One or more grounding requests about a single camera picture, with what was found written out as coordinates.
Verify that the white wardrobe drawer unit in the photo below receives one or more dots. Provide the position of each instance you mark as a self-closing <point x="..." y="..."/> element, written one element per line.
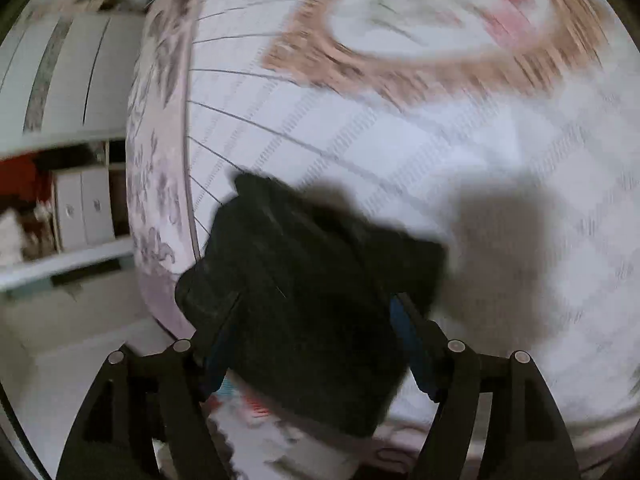
<point x="82" y="210"/>

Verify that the white sliding wardrobe door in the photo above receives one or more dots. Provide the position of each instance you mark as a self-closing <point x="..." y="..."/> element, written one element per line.
<point x="70" y="75"/>

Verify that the white wardrobe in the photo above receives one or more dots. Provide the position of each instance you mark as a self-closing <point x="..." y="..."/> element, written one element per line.
<point x="60" y="110"/>

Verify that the black leather jacket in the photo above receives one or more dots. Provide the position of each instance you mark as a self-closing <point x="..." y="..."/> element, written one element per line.
<point x="310" y="300"/>

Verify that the white fluffy garment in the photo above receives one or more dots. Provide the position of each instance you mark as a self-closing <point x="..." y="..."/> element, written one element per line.
<point x="12" y="237"/>

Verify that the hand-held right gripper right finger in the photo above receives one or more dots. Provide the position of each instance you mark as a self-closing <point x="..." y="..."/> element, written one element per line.
<point x="406" y="332"/>

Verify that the colourful floor clutter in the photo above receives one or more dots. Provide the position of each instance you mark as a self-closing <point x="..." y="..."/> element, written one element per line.
<point x="270" y="440"/>

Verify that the purple floral blanket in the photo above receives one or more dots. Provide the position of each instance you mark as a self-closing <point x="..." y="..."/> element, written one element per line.
<point x="155" y="185"/>

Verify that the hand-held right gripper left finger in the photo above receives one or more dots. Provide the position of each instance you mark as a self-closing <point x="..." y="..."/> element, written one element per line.
<point x="220" y="360"/>

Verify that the white lattice floral mat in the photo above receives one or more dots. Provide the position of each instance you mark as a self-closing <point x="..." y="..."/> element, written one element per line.
<point x="425" y="135"/>

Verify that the red hanging clothes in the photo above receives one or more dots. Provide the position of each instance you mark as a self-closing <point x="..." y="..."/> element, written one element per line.
<point x="22" y="180"/>

